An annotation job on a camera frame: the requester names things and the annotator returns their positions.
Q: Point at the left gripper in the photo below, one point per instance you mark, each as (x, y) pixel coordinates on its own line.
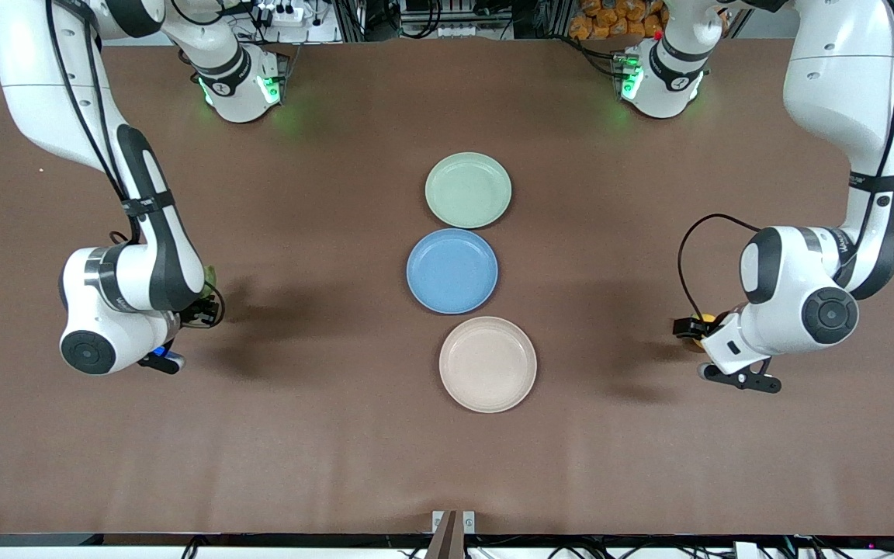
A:
(685, 327)

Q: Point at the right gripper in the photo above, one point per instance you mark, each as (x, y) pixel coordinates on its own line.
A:
(200, 310)

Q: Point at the yellow lemon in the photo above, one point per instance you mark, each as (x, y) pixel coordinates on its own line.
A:
(705, 318)

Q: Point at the green lettuce leaf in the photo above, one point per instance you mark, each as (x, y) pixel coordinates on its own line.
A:
(210, 281)

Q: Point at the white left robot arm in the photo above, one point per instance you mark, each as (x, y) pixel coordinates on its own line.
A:
(843, 78)

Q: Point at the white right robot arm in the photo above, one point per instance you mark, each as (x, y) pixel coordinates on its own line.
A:
(36, 93)

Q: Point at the brown table mat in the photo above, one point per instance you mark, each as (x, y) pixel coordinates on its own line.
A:
(338, 427)

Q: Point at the beige round plate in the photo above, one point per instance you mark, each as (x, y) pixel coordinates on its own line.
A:
(487, 365)

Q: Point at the blue round plate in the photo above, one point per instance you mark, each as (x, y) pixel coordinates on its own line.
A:
(452, 272)

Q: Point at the green round plate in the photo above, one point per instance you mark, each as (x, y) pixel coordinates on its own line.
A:
(468, 190)

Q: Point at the orange snack bag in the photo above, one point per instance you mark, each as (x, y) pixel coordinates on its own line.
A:
(610, 19)

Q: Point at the metal edge bracket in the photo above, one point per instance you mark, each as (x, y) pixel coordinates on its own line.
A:
(453, 528)

